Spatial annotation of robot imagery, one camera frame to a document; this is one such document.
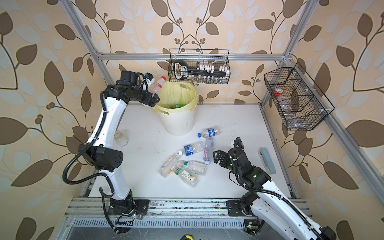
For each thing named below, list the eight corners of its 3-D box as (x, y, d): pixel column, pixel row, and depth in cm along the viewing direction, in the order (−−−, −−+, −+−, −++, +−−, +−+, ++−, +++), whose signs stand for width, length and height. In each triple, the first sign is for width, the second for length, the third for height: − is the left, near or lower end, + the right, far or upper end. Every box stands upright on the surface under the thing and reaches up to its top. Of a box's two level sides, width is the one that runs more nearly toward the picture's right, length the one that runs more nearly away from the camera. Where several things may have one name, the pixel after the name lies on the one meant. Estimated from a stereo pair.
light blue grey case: (266, 174, 87) (269, 171, 83) (257, 151, 97) (260, 147, 93) (271, 174, 87) (275, 170, 83) (262, 151, 97) (265, 146, 93)
